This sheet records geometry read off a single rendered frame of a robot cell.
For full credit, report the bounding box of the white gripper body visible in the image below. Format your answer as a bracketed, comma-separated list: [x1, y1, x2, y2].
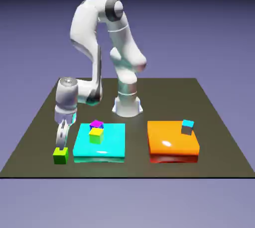
[55, 119, 70, 149]

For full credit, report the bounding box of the small green cube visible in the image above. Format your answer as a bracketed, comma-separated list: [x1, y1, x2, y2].
[52, 146, 69, 165]

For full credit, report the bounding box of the small yellow cube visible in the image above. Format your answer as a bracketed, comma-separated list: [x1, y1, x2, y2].
[88, 127, 105, 145]

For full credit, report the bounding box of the small magenta cube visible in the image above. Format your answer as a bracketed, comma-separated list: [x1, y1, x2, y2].
[89, 119, 105, 130]

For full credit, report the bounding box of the small cyan cube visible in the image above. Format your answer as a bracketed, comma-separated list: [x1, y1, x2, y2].
[181, 119, 195, 136]

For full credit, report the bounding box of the large cyan box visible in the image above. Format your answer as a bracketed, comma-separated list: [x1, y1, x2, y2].
[72, 122, 126, 163]

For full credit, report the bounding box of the large orange box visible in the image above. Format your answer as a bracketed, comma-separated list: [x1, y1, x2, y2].
[147, 120, 200, 164]

